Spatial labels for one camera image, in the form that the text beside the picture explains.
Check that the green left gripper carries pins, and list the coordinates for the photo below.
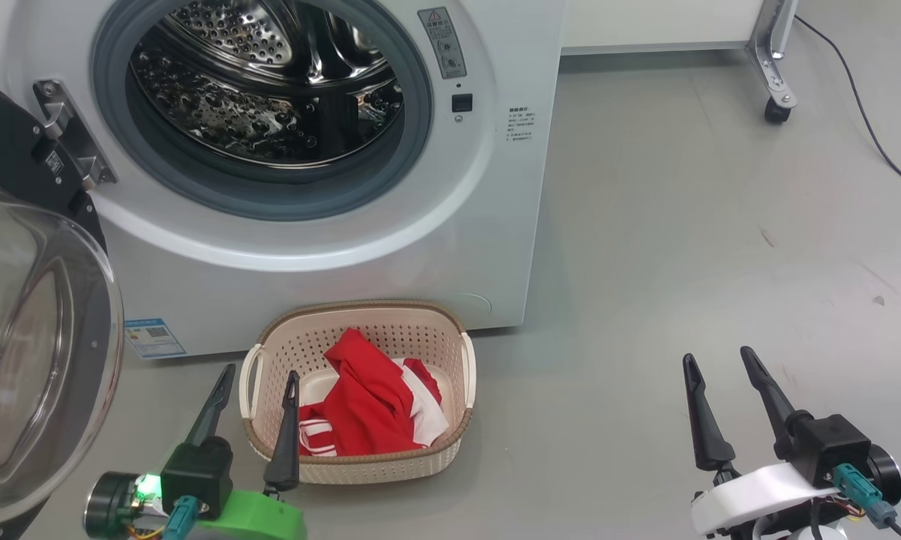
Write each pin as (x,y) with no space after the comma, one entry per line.
(259,519)

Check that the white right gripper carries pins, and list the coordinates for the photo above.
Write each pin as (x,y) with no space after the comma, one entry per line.
(758,491)

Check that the red and white garment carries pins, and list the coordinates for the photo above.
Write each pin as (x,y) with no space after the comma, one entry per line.
(367,397)

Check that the round black glass washer door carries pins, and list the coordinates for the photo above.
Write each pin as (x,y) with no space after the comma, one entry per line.
(37,360)

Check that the cream perforated laundry basket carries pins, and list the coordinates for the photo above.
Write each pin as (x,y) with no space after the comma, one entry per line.
(285,352)

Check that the white washing machine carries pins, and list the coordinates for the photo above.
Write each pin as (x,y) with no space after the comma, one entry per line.
(420,225)

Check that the metal door hinge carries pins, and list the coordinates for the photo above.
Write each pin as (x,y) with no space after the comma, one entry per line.
(75,135)

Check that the blue energy label sticker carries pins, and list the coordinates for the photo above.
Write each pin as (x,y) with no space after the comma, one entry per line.
(154,339)

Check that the small text sticker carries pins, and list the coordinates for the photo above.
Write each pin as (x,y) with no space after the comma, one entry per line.
(521,124)

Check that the grey warning sticker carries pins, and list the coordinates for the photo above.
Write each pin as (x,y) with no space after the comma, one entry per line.
(442,43)

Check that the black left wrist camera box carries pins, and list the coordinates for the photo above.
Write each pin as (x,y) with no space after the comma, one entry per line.
(195,472)

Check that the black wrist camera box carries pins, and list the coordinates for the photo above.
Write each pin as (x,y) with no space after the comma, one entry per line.
(195,472)
(829,446)

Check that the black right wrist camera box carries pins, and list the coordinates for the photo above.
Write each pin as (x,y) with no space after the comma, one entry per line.
(829,446)

